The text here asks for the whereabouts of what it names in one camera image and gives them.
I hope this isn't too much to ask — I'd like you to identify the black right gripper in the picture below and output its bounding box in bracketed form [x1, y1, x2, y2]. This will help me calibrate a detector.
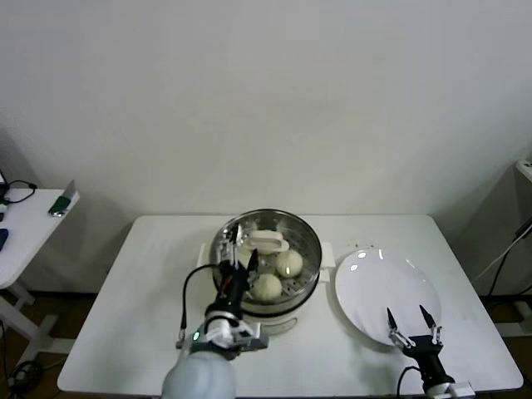
[387, 304, 456, 388]

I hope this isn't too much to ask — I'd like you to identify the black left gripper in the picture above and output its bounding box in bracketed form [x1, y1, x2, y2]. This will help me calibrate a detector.
[214, 223, 262, 320]

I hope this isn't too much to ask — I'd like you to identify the round glass pot lid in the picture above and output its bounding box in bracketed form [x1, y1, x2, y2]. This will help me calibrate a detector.
[209, 209, 323, 301]

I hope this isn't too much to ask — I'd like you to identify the white steamed baozi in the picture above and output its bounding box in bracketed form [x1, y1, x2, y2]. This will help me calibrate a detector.
[274, 250, 303, 278]
[251, 273, 283, 303]

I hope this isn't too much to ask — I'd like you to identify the perforated steel steamer basket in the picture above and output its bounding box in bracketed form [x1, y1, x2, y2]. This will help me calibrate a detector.
[209, 209, 323, 315]

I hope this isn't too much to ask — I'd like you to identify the round white plate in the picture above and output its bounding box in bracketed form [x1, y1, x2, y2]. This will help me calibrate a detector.
[334, 248, 442, 348]

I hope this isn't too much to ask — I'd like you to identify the white electric cooking pot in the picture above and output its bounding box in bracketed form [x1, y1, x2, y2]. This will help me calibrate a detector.
[197, 242, 336, 337]

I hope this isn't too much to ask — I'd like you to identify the white side table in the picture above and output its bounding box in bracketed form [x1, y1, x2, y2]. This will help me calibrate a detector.
[0, 187, 81, 367]

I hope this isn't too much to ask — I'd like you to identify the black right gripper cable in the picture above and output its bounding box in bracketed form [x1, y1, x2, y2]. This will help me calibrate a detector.
[397, 365, 421, 398]

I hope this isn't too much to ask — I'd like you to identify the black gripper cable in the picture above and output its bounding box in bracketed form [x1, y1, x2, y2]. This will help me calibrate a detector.
[397, 365, 421, 398]
[178, 264, 224, 348]

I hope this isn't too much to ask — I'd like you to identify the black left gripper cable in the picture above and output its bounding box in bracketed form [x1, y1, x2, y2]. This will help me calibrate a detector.
[178, 264, 224, 348]

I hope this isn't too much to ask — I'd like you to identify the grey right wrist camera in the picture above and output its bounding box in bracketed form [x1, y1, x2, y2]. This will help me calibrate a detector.
[423, 380, 477, 399]

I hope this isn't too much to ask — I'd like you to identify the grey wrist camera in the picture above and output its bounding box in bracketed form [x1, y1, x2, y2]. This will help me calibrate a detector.
[234, 323, 270, 351]
[423, 380, 477, 399]

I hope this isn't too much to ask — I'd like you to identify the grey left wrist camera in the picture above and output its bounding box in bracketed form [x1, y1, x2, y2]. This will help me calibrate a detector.
[234, 323, 270, 351]

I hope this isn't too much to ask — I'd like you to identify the white metal floor frame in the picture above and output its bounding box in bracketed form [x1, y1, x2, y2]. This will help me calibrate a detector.
[496, 298, 532, 338]

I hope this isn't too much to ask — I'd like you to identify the black power cable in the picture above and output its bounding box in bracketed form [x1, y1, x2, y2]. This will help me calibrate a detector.
[489, 239, 531, 297]

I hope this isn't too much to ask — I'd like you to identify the white power cable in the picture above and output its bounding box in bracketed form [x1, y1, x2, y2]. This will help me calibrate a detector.
[476, 234, 528, 280]

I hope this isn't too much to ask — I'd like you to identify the thin black cable with plug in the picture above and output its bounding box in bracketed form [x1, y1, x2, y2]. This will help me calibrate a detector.
[0, 179, 38, 205]

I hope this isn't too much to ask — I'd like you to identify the black floor cable bundle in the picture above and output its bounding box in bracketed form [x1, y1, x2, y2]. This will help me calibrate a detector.
[0, 359, 42, 394]

